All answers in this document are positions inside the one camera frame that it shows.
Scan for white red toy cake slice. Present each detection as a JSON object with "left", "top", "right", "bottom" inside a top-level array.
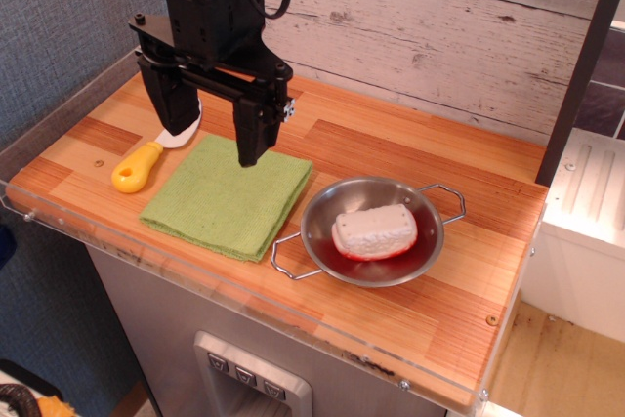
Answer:
[{"left": 331, "top": 204, "right": 418, "bottom": 262}]

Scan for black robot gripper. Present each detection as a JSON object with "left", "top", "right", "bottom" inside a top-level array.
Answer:
[{"left": 129, "top": 0, "right": 293, "bottom": 167}]

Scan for dark right shelf post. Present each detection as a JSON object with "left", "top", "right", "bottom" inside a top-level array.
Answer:
[{"left": 535, "top": 0, "right": 620, "bottom": 187}]

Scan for clear acrylic table guard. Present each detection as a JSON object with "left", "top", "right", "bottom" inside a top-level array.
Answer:
[{"left": 1, "top": 58, "right": 547, "bottom": 416}]

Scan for steel bowl with handles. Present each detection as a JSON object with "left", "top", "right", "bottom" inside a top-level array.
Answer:
[{"left": 271, "top": 177, "right": 467, "bottom": 288}]

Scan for grey toy fridge cabinet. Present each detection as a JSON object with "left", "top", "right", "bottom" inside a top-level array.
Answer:
[{"left": 88, "top": 248, "right": 446, "bottom": 416}]

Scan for yellow handled toy knife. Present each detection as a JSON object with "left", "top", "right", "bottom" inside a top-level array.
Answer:
[{"left": 111, "top": 100, "right": 203, "bottom": 193}]

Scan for black hose with orange object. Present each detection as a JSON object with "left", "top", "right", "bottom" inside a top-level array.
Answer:
[{"left": 0, "top": 359, "right": 78, "bottom": 417}]

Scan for white toy sink unit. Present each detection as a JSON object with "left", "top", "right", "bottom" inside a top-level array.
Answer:
[{"left": 521, "top": 20, "right": 625, "bottom": 345}]

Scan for silver dispenser button panel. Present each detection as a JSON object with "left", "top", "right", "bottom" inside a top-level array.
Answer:
[{"left": 193, "top": 331, "right": 313, "bottom": 416}]

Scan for green towel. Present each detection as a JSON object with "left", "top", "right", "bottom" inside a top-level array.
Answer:
[{"left": 140, "top": 135, "right": 313, "bottom": 262}]

